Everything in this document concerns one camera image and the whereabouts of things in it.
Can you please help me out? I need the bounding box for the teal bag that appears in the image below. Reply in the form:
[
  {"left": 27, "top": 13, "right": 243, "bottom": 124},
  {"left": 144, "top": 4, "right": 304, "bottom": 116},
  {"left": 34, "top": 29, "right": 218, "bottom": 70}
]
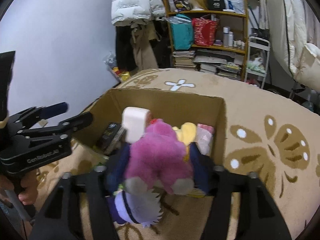
[{"left": 168, "top": 14, "right": 194, "bottom": 50}]

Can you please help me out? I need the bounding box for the white metal cart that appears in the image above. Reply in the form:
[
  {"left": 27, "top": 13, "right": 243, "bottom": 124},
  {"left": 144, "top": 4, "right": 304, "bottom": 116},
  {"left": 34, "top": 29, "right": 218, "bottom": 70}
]
[{"left": 245, "top": 36, "right": 271, "bottom": 89}]

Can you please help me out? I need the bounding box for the bag of toys by wall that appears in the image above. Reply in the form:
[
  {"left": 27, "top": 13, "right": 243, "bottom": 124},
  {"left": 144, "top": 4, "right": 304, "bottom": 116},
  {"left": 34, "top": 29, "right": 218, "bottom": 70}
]
[{"left": 103, "top": 52, "right": 131, "bottom": 82}]

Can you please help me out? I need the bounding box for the black tissue pack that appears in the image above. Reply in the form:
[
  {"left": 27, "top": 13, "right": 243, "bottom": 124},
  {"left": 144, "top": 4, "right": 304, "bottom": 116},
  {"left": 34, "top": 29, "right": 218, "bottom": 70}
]
[{"left": 93, "top": 122, "right": 126, "bottom": 155}]

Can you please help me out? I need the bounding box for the white puffer jacket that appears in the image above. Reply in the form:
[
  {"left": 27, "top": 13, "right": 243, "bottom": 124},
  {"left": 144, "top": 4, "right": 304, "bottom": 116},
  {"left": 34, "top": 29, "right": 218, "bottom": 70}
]
[{"left": 111, "top": 0, "right": 165, "bottom": 27}]

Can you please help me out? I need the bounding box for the pink plastic-wrapped tissue pack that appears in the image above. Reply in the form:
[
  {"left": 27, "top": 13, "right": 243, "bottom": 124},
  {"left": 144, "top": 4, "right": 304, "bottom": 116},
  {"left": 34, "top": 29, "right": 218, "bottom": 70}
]
[{"left": 195, "top": 124, "right": 215, "bottom": 156}]

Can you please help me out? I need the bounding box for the black box with 40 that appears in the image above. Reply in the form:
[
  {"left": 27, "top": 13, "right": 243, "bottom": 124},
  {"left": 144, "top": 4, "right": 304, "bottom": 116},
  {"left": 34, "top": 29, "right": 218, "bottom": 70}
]
[{"left": 207, "top": 0, "right": 226, "bottom": 11}]

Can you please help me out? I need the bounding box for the pink tissue roll pack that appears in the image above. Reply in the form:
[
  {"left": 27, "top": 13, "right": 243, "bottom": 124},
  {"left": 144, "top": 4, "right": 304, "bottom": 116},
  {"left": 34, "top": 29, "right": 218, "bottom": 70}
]
[{"left": 121, "top": 107, "right": 152, "bottom": 144}]

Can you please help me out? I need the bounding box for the red patterned bag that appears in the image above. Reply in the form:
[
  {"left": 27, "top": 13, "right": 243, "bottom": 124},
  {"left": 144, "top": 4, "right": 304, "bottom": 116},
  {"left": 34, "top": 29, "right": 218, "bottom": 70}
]
[{"left": 192, "top": 18, "right": 219, "bottom": 47}]

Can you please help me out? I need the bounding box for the stack of books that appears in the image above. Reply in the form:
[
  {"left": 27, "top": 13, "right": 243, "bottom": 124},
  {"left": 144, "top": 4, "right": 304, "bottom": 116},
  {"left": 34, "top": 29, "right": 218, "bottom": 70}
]
[{"left": 172, "top": 49, "right": 244, "bottom": 81}]

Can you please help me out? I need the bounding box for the pink plush bear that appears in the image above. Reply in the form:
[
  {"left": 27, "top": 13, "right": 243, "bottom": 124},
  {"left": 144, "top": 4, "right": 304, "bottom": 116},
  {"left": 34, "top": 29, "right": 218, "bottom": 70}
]
[{"left": 122, "top": 119, "right": 194, "bottom": 195}]

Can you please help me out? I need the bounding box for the open cardboard box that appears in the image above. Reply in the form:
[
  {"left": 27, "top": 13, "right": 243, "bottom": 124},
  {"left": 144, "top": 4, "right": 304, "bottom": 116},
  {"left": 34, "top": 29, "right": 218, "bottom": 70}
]
[{"left": 74, "top": 88, "right": 227, "bottom": 164}]

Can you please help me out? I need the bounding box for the left hand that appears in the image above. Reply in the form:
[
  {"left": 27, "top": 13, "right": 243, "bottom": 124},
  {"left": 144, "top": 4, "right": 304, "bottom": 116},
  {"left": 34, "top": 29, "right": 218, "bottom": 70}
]
[{"left": 1, "top": 170, "right": 38, "bottom": 205}]

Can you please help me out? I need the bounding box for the purple-haired plush doll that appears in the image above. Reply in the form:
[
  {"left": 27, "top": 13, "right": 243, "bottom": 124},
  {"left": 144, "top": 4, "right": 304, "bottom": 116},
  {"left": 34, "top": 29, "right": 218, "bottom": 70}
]
[{"left": 106, "top": 184, "right": 163, "bottom": 228}]

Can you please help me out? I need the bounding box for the wooden shelf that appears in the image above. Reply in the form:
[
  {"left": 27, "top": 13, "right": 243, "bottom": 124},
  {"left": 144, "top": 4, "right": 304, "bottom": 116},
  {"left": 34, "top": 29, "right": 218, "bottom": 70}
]
[{"left": 163, "top": 0, "right": 249, "bottom": 81}]

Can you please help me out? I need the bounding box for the yellow plush toy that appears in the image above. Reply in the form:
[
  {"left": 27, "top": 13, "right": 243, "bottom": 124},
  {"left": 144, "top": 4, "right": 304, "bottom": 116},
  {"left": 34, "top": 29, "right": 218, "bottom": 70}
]
[{"left": 172, "top": 122, "right": 197, "bottom": 161}]

